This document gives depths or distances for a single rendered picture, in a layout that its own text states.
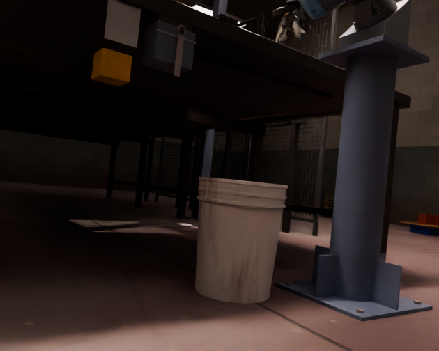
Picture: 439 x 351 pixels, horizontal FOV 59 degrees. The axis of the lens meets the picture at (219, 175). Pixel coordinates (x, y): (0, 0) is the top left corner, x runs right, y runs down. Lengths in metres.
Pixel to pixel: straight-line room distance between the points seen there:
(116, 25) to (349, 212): 0.95
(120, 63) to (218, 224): 0.55
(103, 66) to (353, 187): 0.88
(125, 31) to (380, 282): 1.13
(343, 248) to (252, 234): 0.36
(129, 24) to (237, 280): 0.83
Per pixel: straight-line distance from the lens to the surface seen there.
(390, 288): 1.41
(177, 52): 1.27
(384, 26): 1.48
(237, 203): 1.15
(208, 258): 1.22
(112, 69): 1.17
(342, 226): 1.40
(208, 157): 3.67
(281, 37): 2.00
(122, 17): 1.25
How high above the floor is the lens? 0.35
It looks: 1 degrees up
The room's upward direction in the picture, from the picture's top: 6 degrees clockwise
